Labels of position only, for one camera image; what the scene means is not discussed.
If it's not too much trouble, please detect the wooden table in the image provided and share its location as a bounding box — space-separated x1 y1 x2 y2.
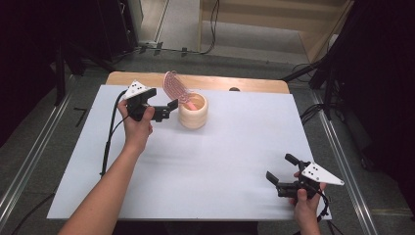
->
106 71 291 95

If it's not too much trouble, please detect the black power cable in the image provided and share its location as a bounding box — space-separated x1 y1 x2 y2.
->
199 0 220 55

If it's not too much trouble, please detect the black cabinet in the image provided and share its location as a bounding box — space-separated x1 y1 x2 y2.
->
97 0 139 62

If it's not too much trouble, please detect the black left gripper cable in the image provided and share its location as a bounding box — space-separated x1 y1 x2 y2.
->
99 89 130 179

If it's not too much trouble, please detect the person's right hand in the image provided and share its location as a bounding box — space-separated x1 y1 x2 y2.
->
289 171 327 220

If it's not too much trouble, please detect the beige wooden counter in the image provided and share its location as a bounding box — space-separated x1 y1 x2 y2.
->
198 0 355 64

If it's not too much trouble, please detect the dark curtain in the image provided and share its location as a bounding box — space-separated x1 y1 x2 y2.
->
0 0 101 146
321 0 415 216

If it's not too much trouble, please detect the black floor cable bundle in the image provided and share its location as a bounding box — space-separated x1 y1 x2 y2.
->
282 62 329 125

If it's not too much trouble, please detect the person's left hand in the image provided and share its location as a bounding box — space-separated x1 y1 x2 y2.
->
116 98 156 155

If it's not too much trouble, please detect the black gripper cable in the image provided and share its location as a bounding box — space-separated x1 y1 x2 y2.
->
99 89 130 179
293 187 331 235

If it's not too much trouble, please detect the aluminium floor rail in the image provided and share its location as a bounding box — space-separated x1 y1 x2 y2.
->
309 89 380 235
0 91 74 224

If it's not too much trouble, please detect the black metal stand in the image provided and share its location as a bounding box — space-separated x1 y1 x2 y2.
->
54 38 115 106

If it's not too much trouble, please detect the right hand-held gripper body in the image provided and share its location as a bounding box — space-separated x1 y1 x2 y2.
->
276 160 346 200

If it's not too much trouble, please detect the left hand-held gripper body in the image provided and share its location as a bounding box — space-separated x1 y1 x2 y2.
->
122 80 171 122

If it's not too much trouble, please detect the white table cover board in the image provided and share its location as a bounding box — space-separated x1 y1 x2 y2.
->
46 84 332 221

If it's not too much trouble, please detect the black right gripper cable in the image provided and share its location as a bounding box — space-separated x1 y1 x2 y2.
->
293 187 331 235

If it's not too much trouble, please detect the cream ribbed round holder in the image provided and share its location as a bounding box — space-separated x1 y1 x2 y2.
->
177 92 209 130

